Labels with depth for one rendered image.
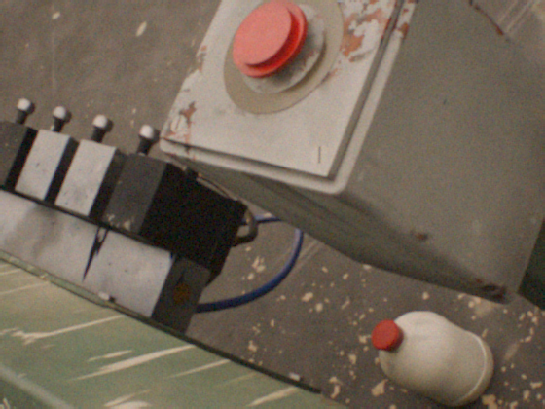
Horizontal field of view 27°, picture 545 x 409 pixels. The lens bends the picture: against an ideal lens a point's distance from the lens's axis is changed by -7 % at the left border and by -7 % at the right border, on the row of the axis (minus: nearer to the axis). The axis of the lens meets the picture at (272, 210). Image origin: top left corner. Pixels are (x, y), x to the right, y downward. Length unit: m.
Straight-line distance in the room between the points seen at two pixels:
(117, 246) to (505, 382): 0.75
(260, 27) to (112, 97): 1.66
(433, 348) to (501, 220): 0.80
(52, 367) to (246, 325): 1.13
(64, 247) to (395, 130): 0.44
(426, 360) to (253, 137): 0.88
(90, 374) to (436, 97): 0.24
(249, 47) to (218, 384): 0.19
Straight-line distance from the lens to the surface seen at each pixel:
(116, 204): 0.85
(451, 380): 1.44
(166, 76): 2.11
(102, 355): 0.67
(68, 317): 0.74
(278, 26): 0.53
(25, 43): 2.53
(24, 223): 0.97
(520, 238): 0.62
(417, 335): 1.39
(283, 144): 0.52
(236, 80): 0.56
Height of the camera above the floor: 1.29
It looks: 45 degrees down
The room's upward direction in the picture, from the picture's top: 60 degrees counter-clockwise
